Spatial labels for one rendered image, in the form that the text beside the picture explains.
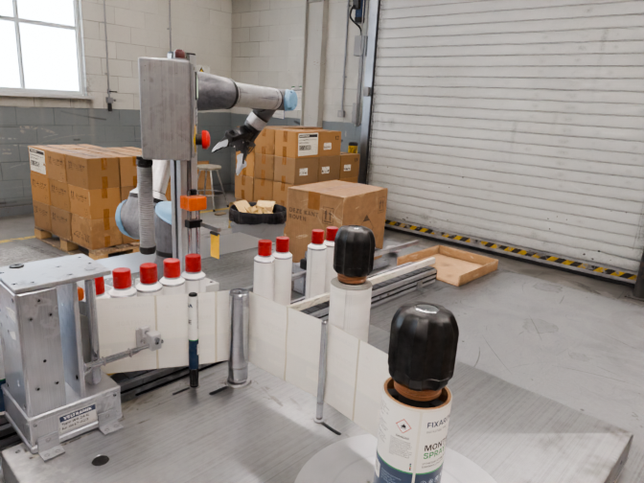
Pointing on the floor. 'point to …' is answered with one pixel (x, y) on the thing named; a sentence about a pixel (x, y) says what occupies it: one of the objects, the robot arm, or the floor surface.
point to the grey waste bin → (260, 230)
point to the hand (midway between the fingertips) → (222, 164)
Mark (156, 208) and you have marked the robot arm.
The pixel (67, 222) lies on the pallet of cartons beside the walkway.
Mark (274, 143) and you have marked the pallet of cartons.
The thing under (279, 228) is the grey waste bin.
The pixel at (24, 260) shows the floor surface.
